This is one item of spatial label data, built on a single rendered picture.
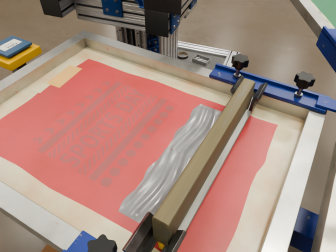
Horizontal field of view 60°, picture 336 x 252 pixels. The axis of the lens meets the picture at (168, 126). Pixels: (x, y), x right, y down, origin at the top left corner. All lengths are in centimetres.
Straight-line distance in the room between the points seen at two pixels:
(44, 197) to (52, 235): 11
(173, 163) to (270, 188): 20
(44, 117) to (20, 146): 10
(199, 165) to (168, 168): 13
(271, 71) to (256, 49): 36
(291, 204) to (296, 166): 9
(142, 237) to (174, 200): 8
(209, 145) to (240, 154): 15
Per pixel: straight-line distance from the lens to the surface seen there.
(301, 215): 67
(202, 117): 73
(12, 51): 108
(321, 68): 294
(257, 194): 62
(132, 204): 58
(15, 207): 60
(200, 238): 56
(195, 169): 50
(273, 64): 284
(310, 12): 128
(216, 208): 59
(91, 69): 93
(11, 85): 89
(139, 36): 140
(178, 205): 46
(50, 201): 63
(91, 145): 69
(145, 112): 75
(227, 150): 62
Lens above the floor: 146
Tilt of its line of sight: 45 degrees down
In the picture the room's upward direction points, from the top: straight up
